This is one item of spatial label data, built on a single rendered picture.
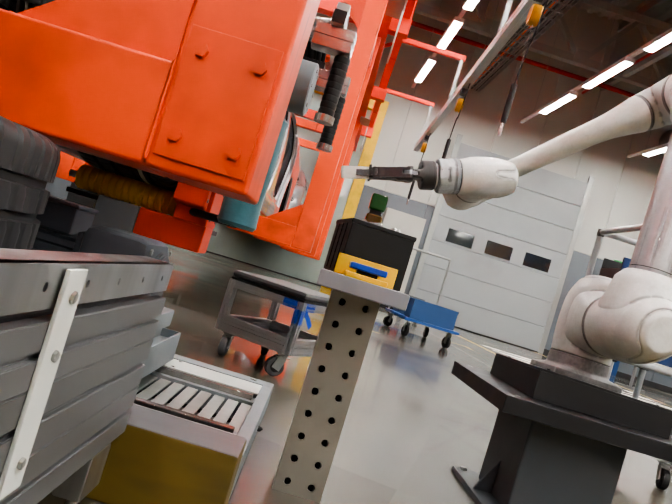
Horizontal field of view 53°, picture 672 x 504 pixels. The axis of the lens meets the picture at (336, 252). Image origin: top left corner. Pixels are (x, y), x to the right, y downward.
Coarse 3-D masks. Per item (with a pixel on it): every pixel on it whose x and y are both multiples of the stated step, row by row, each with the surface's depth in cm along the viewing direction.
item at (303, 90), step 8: (304, 64) 156; (312, 64) 157; (304, 72) 155; (312, 72) 155; (296, 80) 154; (304, 80) 154; (312, 80) 155; (296, 88) 155; (304, 88) 154; (312, 88) 161; (296, 96) 155; (304, 96) 155; (312, 96) 165; (288, 104) 157; (296, 104) 157; (304, 104) 156; (296, 112) 160; (304, 112) 160
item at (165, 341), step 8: (160, 336) 179; (168, 336) 181; (176, 336) 176; (152, 344) 165; (160, 344) 159; (168, 344) 169; (176, 344) 179; (152, 352) 153; (160, 352) 162; (168, 352) 172; (144, 360) 147; (152, 360) 156; (160, 360) 165; (168, 360) 175; (144, 368) 150; (152, 368) 158; (144, 376) 152
